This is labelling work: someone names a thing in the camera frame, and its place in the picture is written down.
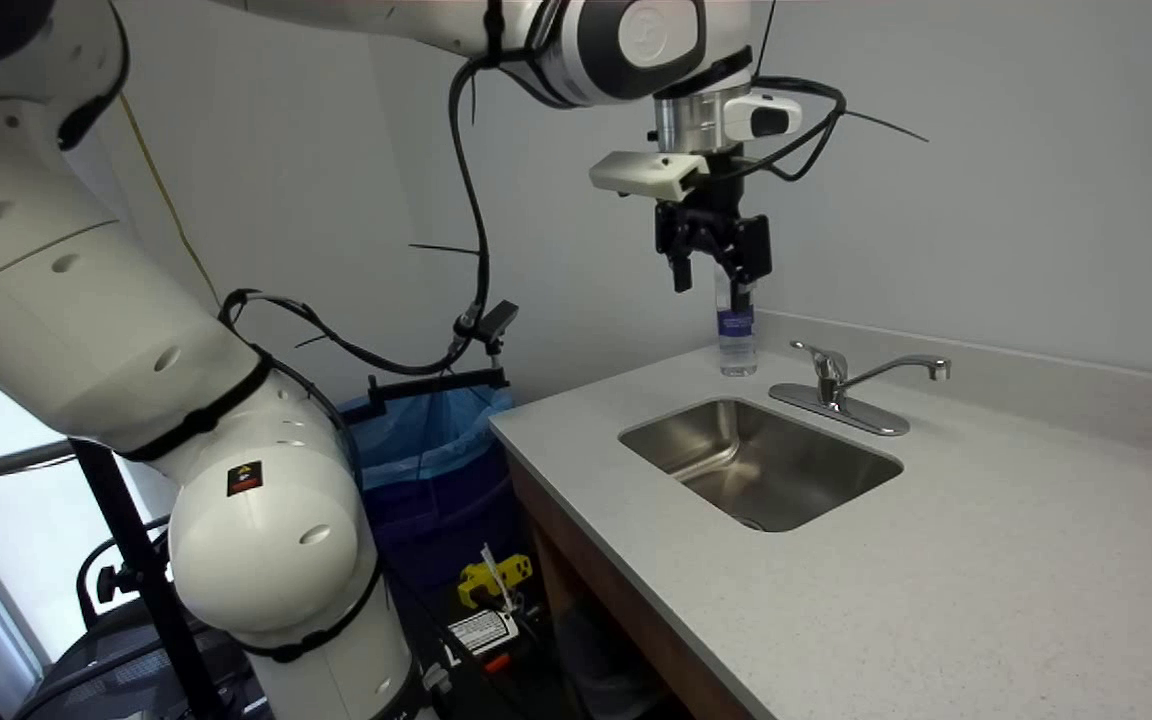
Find dark horizontal window bar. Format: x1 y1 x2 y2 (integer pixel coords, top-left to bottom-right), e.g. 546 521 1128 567
0 441 79 495

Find yellow tool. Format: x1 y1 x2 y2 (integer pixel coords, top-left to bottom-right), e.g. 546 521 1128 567
452 551 535 612

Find white and red box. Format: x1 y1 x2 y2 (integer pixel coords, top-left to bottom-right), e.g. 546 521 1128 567
447 603 528 666

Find black slanted stand pole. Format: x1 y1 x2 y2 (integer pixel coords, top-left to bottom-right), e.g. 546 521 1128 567
66 435 226 720

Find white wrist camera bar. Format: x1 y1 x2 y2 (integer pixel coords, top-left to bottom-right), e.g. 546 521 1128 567
587 149 712 207

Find black equipment cart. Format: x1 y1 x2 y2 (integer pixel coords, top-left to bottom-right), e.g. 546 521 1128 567
10 525 273 720

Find chrome sink faucet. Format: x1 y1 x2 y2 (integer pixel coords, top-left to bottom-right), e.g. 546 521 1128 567
769 336 955 441

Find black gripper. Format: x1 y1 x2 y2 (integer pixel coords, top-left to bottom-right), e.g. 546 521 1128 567
651 165 775 318

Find long black arm cable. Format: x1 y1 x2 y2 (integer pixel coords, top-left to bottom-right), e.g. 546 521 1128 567
216 56 525 381

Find bin with blue bag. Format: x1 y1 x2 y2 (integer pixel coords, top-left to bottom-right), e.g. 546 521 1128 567
330 368 528 632

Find white box with black face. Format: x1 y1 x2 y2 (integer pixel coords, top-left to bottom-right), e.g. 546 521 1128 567
719 93 792 145

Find brown wooden counter cabinet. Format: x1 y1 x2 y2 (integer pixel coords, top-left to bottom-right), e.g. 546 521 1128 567
508 450 750 720

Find clear plastic water bottle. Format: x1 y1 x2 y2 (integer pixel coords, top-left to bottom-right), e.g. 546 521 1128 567
712 262 758 381

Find stainless steel sink basin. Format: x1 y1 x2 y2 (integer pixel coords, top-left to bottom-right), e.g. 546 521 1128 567
615 396 908 536

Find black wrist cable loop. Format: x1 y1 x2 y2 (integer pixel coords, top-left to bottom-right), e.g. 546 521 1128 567
733 74 852 186

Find thin yellow wall cord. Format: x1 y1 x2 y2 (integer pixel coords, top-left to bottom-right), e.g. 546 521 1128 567
118 95 226 311

